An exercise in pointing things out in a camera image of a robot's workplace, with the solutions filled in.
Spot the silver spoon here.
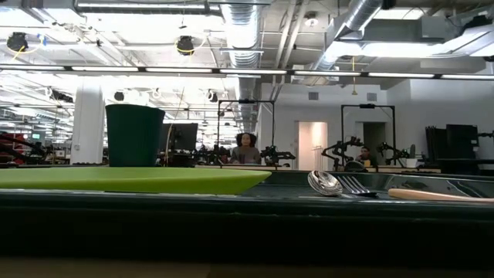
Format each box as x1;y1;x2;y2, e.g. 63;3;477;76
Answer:
306;169;347;198

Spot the dark green ribbed cup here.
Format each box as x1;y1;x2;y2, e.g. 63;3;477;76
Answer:
104;103;167;168

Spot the lime green plate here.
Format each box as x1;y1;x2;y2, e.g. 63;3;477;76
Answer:
0;166;272;196

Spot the fork with wooden handle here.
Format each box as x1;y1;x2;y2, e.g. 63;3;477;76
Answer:
337;175;494;205

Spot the dark green serving tray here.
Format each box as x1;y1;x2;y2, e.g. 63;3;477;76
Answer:
0;168;494;270

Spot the seated person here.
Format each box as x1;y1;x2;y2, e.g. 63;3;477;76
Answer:
229;132;263;166

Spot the black computer monitor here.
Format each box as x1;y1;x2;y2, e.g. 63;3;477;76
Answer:
158;122;199;152

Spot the long ceiling light bar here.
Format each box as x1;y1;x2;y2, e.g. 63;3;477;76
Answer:
0;64;494;80

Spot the black ceiling dome fixture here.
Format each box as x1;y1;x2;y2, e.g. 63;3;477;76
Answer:
176;35;195;56
5;31;29;53

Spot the white building pillar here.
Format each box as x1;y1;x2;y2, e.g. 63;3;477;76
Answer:
70;86;107;165

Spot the black cabinet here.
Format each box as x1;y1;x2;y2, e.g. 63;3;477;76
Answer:
425;124;480;160

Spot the red and black equipment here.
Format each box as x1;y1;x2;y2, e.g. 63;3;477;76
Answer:
0;132;49;165

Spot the black metal rig frame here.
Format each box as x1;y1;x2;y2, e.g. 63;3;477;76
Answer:
340;103;397;168
217;99;276;168

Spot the ribbed silver ventilation duct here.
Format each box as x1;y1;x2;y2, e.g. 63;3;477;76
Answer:
220;0;264;134

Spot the person by black frame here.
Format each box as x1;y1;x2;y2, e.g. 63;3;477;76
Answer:
354;145;378;168

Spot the slanted silver ventilation duct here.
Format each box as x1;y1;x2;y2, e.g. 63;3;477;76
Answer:
311;0;389;74

